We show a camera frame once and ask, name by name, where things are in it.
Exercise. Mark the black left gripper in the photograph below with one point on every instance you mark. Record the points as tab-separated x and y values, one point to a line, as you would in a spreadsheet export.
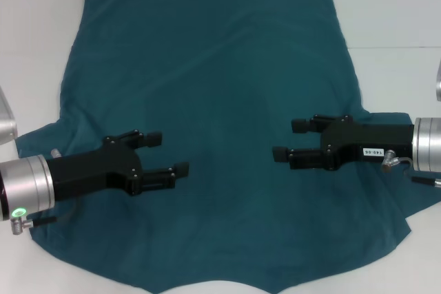
93	170

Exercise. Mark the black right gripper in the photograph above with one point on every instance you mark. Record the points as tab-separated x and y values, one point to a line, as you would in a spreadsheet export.
358	142

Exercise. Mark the teal blue shirt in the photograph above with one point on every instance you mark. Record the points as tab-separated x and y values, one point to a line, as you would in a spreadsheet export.
220	66

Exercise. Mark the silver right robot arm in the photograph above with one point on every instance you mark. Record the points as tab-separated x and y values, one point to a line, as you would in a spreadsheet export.
427	144

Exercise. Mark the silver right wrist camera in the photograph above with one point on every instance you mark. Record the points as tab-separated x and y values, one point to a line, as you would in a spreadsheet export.
438	80

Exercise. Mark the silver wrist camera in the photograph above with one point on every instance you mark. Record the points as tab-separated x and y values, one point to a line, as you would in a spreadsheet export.
6	118
438	80

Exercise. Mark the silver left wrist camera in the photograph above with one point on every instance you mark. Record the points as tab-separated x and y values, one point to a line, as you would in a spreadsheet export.
6	118

